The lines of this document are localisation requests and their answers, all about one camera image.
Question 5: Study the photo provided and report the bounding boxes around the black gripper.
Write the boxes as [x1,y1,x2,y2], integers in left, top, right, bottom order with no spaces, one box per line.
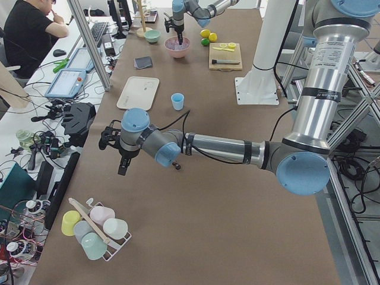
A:
[118,147,140,176]
[175,25,183,45]

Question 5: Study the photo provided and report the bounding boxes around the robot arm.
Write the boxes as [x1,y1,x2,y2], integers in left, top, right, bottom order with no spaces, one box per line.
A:
[115,1,379,195]
[165,0,239,45]

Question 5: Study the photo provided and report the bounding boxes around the clear ice cubes pile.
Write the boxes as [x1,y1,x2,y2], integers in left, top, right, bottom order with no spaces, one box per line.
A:
[165,37,189,51]

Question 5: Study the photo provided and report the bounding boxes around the wooden cup stand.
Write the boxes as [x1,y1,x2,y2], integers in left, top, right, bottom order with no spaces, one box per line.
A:
[135,0,151,38]

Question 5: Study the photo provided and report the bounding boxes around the pink cup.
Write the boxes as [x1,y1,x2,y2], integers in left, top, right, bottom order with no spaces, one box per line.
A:
[90,205,115,226]

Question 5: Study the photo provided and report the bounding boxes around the light blue cup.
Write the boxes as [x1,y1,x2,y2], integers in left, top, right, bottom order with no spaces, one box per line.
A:
[171,93,185,111]

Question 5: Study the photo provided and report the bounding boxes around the white cup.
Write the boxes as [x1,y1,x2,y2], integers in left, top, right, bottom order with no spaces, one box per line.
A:
[103,218,128,240]

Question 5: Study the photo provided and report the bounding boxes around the yellow cup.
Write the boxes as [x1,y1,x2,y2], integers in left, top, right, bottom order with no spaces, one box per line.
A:
[61,210,81,236]

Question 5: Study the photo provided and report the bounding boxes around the grey cup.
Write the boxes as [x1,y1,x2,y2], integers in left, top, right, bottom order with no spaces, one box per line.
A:
[74,220,93,244]

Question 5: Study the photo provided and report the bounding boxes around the mint cup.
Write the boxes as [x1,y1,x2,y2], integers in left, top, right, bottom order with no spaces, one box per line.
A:
[81,232,107,260]

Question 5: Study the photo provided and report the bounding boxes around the pink bowl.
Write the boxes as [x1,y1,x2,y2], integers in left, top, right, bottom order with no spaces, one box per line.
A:
[164,36,191,58]

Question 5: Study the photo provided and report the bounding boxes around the green lime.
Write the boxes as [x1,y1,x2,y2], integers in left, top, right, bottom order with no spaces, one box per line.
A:
[201,38,210,46]

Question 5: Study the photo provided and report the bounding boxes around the mint green bowl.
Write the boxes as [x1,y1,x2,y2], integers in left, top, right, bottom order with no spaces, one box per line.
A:
[144,30,161,43]

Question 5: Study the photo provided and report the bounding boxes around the whole yellow lemon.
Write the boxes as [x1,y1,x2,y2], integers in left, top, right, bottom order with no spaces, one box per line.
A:
[208,33,218,42]

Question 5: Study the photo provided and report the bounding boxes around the black framed wooden tray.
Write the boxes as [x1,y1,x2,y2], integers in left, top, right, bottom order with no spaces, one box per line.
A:
[132,7,158,24]

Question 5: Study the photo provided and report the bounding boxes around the steel muddler black tip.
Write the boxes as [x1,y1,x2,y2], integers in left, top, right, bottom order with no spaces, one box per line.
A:
[211,59,240,65]

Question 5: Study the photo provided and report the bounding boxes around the grey folded cloth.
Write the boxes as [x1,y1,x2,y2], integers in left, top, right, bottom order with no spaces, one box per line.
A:
[134,56,153,69]

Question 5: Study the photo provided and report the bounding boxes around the wooden cutting board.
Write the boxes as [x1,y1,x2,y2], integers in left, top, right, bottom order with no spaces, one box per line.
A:
[208,43,243,71]

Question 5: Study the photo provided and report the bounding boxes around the lemon half lower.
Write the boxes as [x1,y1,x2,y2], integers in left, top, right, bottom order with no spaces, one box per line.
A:
[227,42,236,49]

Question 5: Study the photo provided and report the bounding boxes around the yellow plastic knife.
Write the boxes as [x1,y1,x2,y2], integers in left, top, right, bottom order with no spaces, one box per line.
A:
[212,47,235,52]

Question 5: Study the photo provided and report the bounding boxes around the dark cherry right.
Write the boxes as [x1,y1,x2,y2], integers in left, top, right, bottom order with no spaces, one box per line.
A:
[172,161,182,170]

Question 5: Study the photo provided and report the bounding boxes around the cream rabbit tray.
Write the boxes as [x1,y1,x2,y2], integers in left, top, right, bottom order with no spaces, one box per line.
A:
[116,76,160,110]

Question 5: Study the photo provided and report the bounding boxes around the black keyboard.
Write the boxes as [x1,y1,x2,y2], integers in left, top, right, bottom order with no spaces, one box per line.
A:
[90,22,108,48]

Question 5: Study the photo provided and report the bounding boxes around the teach pendant near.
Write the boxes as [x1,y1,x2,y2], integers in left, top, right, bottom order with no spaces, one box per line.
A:
[45,68,87,99]

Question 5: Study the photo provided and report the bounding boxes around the teach pendant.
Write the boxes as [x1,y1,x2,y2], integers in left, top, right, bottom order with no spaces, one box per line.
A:
[66,47,94,73]
[45,68,87,99]

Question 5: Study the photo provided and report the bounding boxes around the teach pendant far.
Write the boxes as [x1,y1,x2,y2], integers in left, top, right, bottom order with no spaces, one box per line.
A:
[66,47,94,73]

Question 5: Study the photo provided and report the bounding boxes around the black computer mouse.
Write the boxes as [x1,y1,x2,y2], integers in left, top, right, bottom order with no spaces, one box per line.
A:
[53,49,67,57]

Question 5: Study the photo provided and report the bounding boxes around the seated person black shirt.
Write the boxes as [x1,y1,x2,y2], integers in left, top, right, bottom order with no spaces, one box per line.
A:
[4,1,69,78]

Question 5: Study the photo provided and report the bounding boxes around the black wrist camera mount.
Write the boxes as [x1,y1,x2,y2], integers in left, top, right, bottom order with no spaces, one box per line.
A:
[164,18,174,33]

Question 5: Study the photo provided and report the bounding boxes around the white wire cup rack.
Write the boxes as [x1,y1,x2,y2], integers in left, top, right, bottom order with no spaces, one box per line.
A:
[68,198,132,262]

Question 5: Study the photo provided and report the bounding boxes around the aluminium frame post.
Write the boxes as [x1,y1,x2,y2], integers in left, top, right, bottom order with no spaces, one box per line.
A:
[67,0,111,91]

